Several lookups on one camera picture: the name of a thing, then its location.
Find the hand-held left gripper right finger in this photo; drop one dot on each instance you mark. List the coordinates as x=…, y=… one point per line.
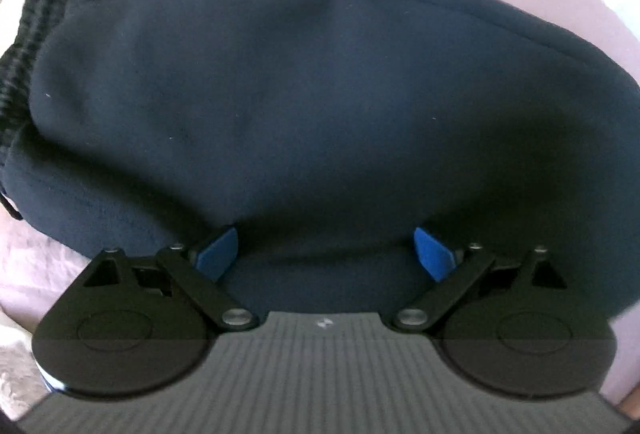
x=432, y=254

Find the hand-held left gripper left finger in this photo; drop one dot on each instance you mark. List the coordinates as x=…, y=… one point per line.
x=217, y=254

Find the navy blue pants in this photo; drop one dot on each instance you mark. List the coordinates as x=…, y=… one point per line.
x=300, y=88

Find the white fluffy blanket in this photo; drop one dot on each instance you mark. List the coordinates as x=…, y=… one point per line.
x=17, y=364

